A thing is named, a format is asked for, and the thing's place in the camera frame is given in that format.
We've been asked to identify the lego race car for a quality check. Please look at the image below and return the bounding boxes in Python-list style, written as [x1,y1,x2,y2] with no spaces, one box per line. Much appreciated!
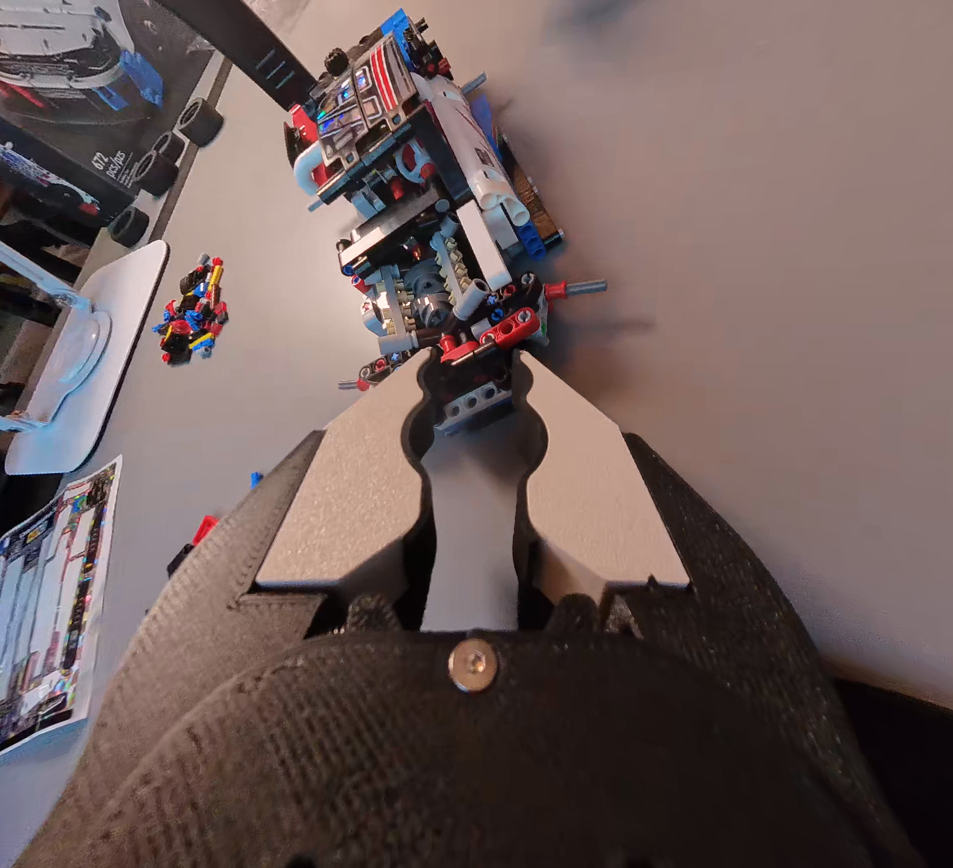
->
[97,0,608,437]

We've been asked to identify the pile of blue lego pieces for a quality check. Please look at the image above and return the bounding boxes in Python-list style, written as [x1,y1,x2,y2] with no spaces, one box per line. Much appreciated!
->
[165,469,265,579]

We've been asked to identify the white book stand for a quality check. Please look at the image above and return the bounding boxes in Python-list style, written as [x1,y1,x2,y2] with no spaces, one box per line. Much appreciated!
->
[0,239,170,476]

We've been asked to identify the black lego box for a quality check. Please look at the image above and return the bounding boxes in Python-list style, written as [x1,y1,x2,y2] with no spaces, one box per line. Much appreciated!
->
[0,0,224,229]

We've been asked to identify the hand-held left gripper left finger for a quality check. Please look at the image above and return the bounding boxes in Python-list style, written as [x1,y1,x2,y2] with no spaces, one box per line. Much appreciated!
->
[255,349,436,623]

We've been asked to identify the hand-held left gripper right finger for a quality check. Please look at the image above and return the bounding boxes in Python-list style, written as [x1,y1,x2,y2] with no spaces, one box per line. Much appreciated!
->
[514,350,691,627]

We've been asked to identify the pile of mixed lego pieces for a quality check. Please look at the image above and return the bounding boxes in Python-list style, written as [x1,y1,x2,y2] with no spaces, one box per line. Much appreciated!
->
[152,254,229,366]

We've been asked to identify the holographic sticker sheet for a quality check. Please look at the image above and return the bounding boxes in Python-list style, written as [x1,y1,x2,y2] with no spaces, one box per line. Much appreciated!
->
[0,456,122,757]

